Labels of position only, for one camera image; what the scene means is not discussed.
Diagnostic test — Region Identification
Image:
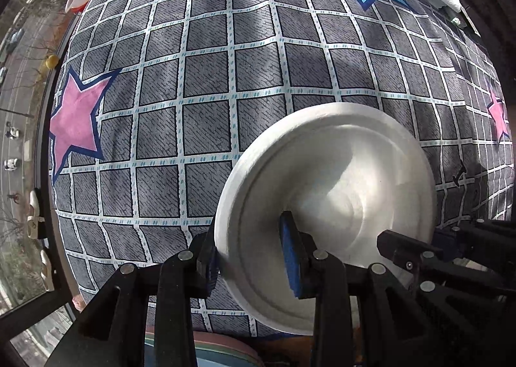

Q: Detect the pale window decal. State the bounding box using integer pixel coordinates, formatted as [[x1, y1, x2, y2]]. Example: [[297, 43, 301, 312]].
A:
[[27, 190, 45, 239], [39, 250, 55, 292]]

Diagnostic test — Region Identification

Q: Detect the green square plate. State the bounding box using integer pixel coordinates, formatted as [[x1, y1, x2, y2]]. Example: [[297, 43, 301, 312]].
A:
[[144, 329, 259, 367]]

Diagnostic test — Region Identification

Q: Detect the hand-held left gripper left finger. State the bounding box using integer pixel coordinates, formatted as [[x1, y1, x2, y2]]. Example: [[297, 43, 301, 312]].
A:
[[44, 228, 220, 367]]

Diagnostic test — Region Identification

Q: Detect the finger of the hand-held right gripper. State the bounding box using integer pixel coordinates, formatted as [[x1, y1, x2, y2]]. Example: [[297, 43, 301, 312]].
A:
[[377, 230, 516, 367], [434, 219, 516, 269]]

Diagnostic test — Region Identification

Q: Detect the blue square plate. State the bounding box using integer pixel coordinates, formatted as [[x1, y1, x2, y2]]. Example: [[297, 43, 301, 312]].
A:
[[195, 353, 253, 367]]

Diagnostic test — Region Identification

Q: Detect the pink square plate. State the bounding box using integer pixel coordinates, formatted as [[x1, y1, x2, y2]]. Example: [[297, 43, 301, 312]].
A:
[[189, 330, 266, 367]]

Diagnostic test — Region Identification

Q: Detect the grey checkered star tablecloth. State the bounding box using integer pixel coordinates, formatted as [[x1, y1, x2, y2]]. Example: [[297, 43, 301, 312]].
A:
[[48, 0, 516, 337]]

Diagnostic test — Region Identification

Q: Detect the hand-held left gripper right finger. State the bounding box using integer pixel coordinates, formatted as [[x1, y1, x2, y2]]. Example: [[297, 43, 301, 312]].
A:
[[279, 211, 440, 367]]

